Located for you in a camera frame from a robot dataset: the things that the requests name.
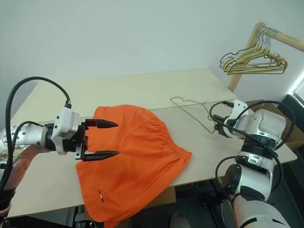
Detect wooden clothes rack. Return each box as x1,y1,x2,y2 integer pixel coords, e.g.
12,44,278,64
228,22,304,92

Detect bare wire hanger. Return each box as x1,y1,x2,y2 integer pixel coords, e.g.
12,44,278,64
170,93,223,134

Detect open cardboard box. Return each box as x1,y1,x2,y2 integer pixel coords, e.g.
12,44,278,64
246,99,304,151

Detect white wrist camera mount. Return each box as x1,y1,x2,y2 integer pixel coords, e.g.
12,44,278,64
223,99,250,139
51,106,81,155

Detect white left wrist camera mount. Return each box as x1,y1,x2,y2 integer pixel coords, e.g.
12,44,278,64
51,106,81,155

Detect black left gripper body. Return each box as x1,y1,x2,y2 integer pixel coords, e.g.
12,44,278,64
62,120,89,161

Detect dark rounded shape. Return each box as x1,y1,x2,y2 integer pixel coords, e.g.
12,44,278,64
170,212,190,228

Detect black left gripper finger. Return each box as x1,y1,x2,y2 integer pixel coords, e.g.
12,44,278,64
82,151,120,162
85,119,119,130

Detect black table frame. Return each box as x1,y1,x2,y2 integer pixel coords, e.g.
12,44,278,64
198,178,235,209

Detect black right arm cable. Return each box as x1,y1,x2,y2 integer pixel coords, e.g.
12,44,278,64
208,100,297,190

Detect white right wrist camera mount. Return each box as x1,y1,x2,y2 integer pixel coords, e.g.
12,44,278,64
223,99,250,139

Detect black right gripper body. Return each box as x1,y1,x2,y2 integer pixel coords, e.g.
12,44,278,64
217,115,235,138

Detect black wire hanger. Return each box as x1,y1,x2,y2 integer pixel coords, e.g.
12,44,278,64
219,26,281,70

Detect black flat panel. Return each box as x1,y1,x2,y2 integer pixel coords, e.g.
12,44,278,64
284,94,304,114

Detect orange shorts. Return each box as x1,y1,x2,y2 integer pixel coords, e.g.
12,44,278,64
75,104,192,228

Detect green wire hanger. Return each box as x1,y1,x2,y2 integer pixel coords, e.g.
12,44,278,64
225,27,285,75

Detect bunch of hanging wire hangers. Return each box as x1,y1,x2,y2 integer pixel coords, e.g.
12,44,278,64
223,26,289,76

